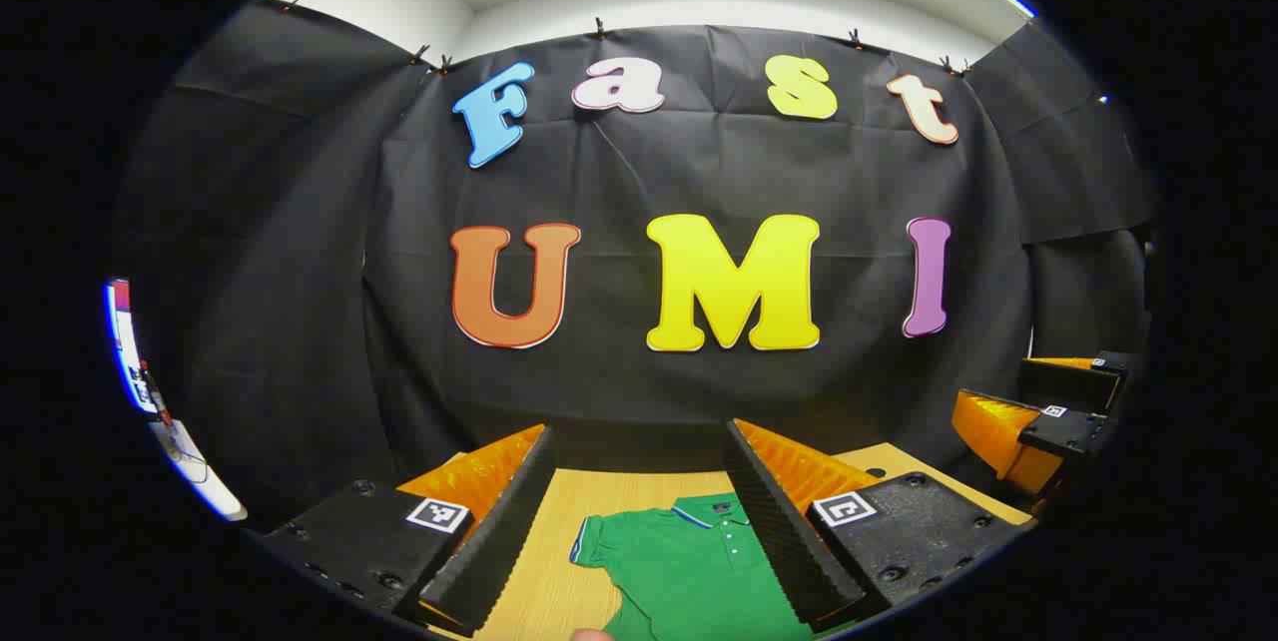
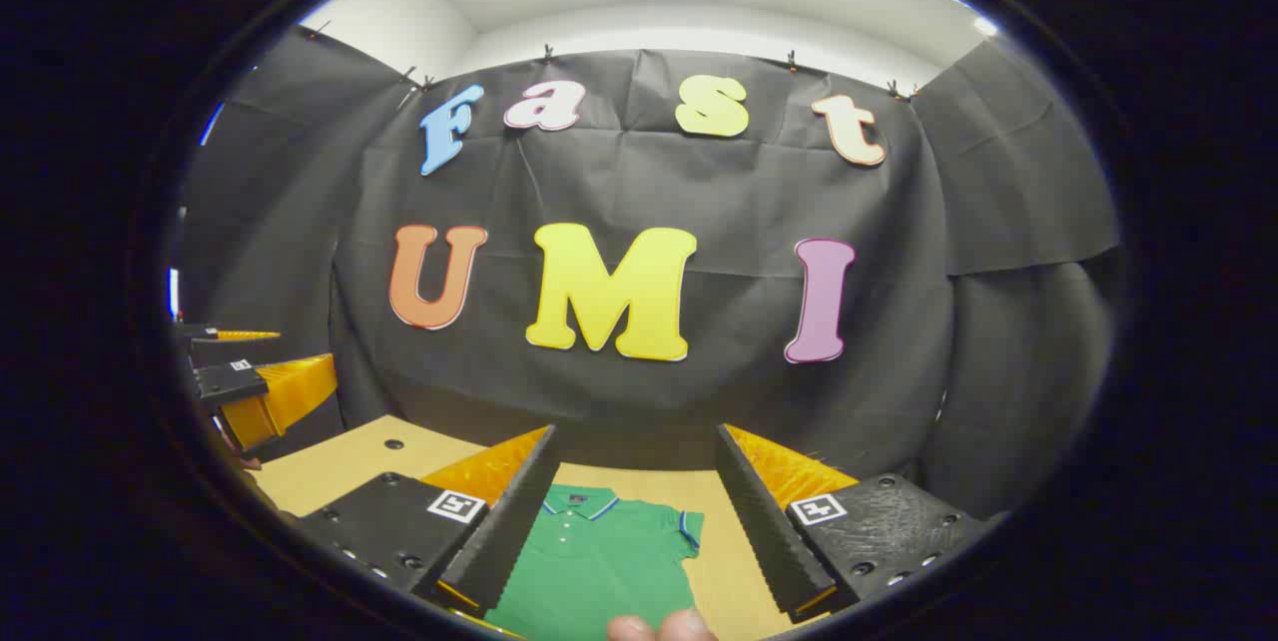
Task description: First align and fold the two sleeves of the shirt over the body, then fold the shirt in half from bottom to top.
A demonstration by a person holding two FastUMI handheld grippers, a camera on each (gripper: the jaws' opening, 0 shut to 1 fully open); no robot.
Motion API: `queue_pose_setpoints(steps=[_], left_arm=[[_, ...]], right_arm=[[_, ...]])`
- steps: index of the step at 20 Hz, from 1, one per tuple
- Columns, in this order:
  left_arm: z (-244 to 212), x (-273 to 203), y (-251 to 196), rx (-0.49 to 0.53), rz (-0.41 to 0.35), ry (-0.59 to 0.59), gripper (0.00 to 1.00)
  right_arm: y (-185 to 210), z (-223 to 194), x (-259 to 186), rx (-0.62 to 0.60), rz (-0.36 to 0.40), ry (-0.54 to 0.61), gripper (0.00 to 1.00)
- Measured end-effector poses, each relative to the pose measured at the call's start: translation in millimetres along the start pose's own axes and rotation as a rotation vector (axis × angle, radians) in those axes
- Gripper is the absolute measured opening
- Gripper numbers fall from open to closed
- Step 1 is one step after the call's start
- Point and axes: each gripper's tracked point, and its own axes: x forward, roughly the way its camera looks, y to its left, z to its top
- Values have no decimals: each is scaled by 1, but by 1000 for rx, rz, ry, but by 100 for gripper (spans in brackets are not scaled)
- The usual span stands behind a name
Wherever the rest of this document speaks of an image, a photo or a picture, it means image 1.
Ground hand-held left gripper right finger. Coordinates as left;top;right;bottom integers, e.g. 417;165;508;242
723;418;1034;634

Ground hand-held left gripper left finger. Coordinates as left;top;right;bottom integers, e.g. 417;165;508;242
250;423;557;637

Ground green T-shirt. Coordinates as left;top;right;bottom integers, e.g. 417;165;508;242
569;493;820;641

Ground black backdrop cloth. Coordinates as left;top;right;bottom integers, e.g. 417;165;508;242
110;0;1159;532

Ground computer screen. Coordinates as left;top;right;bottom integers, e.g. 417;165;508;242
105;277;161;414

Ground row of small cloth clips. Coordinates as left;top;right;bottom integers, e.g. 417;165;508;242
285;0;974;78

